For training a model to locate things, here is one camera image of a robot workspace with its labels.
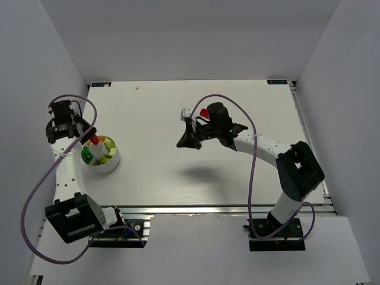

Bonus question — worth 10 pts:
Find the red sloped lego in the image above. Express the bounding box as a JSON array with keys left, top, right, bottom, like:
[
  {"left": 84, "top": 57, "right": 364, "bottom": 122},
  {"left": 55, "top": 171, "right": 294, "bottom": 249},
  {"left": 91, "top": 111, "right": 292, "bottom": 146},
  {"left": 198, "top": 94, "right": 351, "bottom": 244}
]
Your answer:
[{"left": 90, "top": 135, "right": 99, "bottom": 145}]

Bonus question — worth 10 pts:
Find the red rectangular lego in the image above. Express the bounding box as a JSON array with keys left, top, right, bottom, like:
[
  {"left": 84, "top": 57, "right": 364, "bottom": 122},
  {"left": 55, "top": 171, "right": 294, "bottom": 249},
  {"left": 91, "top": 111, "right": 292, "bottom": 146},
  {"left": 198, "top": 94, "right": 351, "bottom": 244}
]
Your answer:
[{"left": 199, "top": 109, "right": 210, "bottom": 119}]

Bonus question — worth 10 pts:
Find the lime lego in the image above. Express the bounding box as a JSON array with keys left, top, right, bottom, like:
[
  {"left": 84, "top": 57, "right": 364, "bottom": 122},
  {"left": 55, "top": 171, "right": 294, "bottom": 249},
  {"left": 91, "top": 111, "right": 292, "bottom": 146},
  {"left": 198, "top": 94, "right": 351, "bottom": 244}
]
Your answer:
[
  {"left": 104, "top": 140, "right": 116, "bottom": 150},
  {"left": 109, "top": 148, "right": 119, "bottom": 157}
]

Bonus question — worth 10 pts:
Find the dark green square lego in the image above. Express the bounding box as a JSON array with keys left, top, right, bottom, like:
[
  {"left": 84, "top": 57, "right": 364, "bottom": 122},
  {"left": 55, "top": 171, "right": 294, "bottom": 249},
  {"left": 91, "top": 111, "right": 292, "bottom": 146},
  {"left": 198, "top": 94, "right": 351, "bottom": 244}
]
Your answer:
[{"left": 81, "top": 146, "right": 93, "bottom": 164}]

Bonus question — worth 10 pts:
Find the dark green long lego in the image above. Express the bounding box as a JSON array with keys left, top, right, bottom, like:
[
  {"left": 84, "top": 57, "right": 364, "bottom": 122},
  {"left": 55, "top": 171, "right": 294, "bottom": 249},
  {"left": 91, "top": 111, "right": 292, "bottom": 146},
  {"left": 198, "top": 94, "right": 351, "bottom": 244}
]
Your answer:
[{"left": 94, "top": 157, "right": 110, "bottom": 166}]

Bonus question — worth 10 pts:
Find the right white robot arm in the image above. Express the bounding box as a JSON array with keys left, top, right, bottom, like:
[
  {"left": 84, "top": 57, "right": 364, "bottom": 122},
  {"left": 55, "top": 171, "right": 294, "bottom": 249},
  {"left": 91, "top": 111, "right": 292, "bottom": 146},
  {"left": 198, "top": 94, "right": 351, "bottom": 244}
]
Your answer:
[{"left": 176, "top": 102, "right": 325, "bottom": 228}]

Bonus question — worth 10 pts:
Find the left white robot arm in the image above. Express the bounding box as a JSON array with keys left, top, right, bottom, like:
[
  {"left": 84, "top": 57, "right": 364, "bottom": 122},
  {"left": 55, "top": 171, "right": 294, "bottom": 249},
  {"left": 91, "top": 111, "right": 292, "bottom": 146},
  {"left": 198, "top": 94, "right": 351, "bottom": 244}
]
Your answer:
[{"left": 45, "top": 100, "right": 125, "bottom": 243}]

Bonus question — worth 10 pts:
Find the white round divided container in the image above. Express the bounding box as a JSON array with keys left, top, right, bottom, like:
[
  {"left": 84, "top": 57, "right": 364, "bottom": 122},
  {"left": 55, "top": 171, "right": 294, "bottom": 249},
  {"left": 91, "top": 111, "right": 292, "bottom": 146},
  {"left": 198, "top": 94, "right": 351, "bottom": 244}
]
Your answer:
[{"left": 82, "top": 137, "right": 121, "bottom": 173}]

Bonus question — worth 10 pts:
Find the left blue table label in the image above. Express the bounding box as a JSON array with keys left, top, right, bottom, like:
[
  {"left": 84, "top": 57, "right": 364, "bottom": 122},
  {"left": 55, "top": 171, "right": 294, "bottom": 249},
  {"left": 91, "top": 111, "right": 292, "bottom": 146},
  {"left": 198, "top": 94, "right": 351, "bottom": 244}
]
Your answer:
[{"left": 90, "top": 82, "right": 112, "bottom": 88}]

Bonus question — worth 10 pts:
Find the blue table label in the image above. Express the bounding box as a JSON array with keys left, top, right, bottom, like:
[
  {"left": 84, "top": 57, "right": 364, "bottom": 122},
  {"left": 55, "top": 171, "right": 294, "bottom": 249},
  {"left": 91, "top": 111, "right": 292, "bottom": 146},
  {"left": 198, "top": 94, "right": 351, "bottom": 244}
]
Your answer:
[
  {"left": 267, "top": 80, "right": 288, "bottom": 85},
  {"left": 90, "top": 82, "right": 112, "bottom": 88}
]

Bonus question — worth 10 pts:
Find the right blue table label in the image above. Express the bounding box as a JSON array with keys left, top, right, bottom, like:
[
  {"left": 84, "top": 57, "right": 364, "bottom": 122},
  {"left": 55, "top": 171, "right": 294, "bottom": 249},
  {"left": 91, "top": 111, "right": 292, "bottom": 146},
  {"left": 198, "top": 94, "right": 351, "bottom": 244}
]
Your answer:
[{"left": 267, "top": 80, "right": 288, "bottom": 85}]

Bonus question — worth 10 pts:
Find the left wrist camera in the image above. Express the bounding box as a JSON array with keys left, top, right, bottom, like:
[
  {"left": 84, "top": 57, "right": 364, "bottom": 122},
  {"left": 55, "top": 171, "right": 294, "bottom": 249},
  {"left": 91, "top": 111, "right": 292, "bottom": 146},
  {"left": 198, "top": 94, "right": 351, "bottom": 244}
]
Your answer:
[{"left": 47, "top": 104, "right": 54, "bottom": 116}]

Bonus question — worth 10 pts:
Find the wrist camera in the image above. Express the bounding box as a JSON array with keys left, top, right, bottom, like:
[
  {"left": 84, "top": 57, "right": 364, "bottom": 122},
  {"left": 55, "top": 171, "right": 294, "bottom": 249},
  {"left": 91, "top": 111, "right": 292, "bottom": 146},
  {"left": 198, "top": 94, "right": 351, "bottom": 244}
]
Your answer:
[
  {"left": 180, "top": 108, "right": 196, "bottom": 131},
  {"left": 47, "top": 104, "right": 54, "bottom": 116}
]

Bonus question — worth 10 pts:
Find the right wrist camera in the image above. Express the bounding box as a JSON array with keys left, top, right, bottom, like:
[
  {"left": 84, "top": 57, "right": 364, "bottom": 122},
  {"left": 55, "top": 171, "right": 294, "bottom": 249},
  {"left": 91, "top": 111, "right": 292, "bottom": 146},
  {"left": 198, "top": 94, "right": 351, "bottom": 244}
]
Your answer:
[{"left": 180, "top": 108, "right": 196, "bottom": 131}]

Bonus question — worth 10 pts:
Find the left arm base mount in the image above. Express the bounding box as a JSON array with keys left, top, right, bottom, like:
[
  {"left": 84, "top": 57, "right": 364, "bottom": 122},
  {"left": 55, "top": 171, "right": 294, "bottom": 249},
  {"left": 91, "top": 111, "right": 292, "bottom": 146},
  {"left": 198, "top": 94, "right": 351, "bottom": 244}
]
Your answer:
[{"left": 90, "top": 207, "right": 147, "bottom": 249}]

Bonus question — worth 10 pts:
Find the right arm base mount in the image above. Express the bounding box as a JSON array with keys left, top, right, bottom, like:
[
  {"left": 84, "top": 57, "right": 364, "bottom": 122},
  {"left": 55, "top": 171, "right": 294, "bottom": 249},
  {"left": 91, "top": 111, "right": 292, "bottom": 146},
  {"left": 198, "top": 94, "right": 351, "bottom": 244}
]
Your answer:
[{"left": 243, "top": 218, "right": 306, "bottom": 252}]

